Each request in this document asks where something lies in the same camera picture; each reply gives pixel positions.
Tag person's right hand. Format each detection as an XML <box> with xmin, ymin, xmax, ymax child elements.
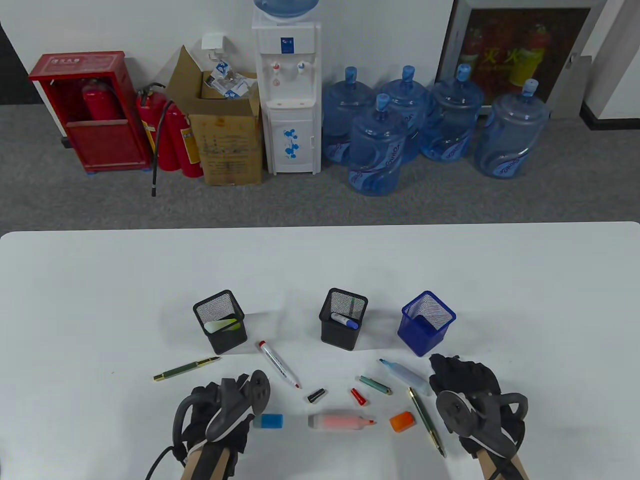
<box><xmin>428</xmin><ymin>353</ymin><xmax>527</xmax><ymax>459</ymax></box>

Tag person's left hand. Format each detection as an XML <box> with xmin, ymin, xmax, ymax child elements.
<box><xmin>180</xmin><ymin>374</ymin><xmax>259</xmax><ymax>458</ymax></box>

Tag orange highlighter pen cap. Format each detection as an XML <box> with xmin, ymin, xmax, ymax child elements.
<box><xmin>389</xmin><ymin>411</ymin><xmax>417</xmax><ymax>433</ymax></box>

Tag green gold pen cap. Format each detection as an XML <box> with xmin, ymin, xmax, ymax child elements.
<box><xmin>359</xmin><ymin>375</ymin><xmax>393</xmax><ymax>396</ymax></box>

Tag white red marker pen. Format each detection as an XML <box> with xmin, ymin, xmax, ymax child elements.
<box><xmin>257</xmin><ymin>340</ymin><xmax>302</xmax><ymax>390</ymax></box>

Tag person's left forearm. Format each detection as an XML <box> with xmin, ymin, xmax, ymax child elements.
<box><xmin>180</xmin><ymin>440</ymin><xmax>237</xmax><ymax>480</ymax></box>

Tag person's right forearm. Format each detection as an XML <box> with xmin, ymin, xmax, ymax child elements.
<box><xmin>475</xmin><ymin>445</ymin><xmax>531</xmax><ymax>480</ymax></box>

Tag green gold fountain pen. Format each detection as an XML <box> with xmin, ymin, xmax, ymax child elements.
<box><xmin>407</xmin><ymin>387</ymin><xmax>447</xmax><ymax>458</ymax></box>
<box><xmin>153</xmin><ymin>356</ymin><xmax>222</xmax><ymax>383</ymax></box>

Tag blue mesh pen holder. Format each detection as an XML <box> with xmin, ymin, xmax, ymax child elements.
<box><xmin>397</xmin><ymin>291</ymin><xmax>457</xmax><ymax>357</ymax></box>

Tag blue highlighter pen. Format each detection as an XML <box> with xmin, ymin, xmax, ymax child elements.
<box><xmin>378</xmin><ymin>358</ymin><xmax>435</xmax><ymax>397</ymax></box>

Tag black mesh pen holder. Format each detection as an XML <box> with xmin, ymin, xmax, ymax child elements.
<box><xmin>319</xmin><ymin>287</ymin><xmax>369</xmax><ymax>351</ymax></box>
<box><xmin>192</xmin><ymin>290</ymin><xmax>248</xmax><ymax>356</ymax></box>

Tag orange highlighter pen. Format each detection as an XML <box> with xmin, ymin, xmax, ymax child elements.
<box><xmin>308</xmin><ymin>413</ymin><xmax>377</xmax><ymax>432</ymax></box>

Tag blue water jug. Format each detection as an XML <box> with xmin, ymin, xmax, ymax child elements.
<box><xmin>377</xmin><ymin>65</ymin><xmax>433</xmax><ymax>163</ymax></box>
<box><xmin>419</xmin><ymin>63</ymin><xmax>486</xmax><ymax>163</ymax></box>
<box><xmin>474</xmin><ymin>78</ymin><xmax>552</xmax><ymax>180</ymax></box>
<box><xmin>321</xmin><ymin>66</ymin><xmax>375</xmax><ymax>167</ymax></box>
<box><xmin>348</xmin><ymin>93</ymin><xmax>408</xmax><ymax>197</ymax></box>

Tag brown cardboard box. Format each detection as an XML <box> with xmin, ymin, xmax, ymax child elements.
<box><xmin>165</xmin><ymin>45</ymin><xmax>264</xmax><ymax>187</ymax></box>

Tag red fire extinguisher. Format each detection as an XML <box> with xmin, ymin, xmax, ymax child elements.
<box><xmin>165</xmin><ymin>102</ymin><xmax>204</xmax><ymax>178</ymax></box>
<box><xmin>81</xmin><ymin>77</ymin><xmax>123</xmax><ymax>122</ymax></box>
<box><xmin>136</xmin><ymin>82</ymin><xmax>182</xmax><ymax>197</ymax></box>

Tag white water dispenser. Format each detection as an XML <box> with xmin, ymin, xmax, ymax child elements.
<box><xmin>251</xmin><ymin>9</ymin><xmax>322</xmax><ymax>176</ymax></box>

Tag red fire extinguisher cabinet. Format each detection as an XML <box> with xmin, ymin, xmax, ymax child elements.
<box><xmin>28</xmin><ymin>50</ymin><xmax>152</xmax><ymax>175</ymax></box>

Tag grey metal cabinet door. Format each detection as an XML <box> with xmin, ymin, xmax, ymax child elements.
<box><xmin>549</xmin><ymin>52</ymin><xmax>594</xmax><ymax>120</ymax></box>

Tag white blue packets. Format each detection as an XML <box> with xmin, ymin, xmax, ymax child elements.
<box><xmin>204</xmin><ymin>60</ymin><xmax>258</xmax><ymax>100</ymax></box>

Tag blue dispenser water bottle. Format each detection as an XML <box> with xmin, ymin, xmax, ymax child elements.
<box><xmin>253</xmin><ymin>0</ymin><xmax>321</xmax><ymax>21</ymax></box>

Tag black cable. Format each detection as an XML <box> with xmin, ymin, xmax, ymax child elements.
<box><xmin>145</xmin><ymin>444</ymin><xmax>187</xmax><ymax>480</ymax></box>

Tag glass fire hose cabinet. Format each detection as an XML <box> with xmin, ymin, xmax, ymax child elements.
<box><xmin>434</xmin><ymin>0</ymin><xmax>608</xmax><ymax>108</ymax></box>

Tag white wall socket box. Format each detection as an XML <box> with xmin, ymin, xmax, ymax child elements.
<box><xmin>201</xmin><ymin>33</ymin><xmax>227</xmax><ymax>57</ymax></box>

